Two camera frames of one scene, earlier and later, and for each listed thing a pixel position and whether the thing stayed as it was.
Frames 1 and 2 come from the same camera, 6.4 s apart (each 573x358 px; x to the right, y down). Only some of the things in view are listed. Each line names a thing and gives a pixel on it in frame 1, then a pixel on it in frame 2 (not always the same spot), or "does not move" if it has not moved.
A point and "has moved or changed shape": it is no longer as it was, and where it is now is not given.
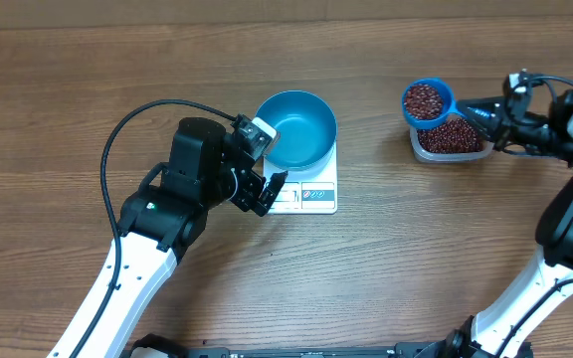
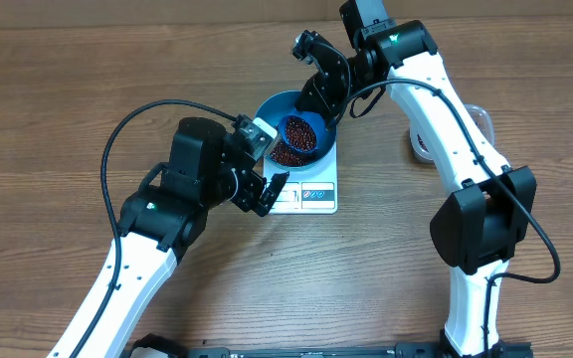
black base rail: [163, 347] does not move
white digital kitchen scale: [309, 191] does not move
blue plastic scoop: [427, 102] has moved or changed shape
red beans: [423, 101] has moved or changed shape
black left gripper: [254, 184] does not move
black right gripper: [499, 130] → [328, 108]
